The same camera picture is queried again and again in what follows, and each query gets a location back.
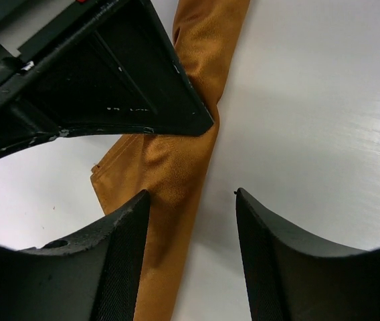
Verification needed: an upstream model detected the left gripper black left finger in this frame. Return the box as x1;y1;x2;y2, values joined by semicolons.
0;191;150;320

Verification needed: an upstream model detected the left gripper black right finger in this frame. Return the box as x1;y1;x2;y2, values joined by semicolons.
235;188;380;320

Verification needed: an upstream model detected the brown cloth napkin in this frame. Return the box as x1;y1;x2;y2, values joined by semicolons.
90;0;250;320

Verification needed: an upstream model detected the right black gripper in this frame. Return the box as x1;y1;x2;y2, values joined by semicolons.
0;1;213;159

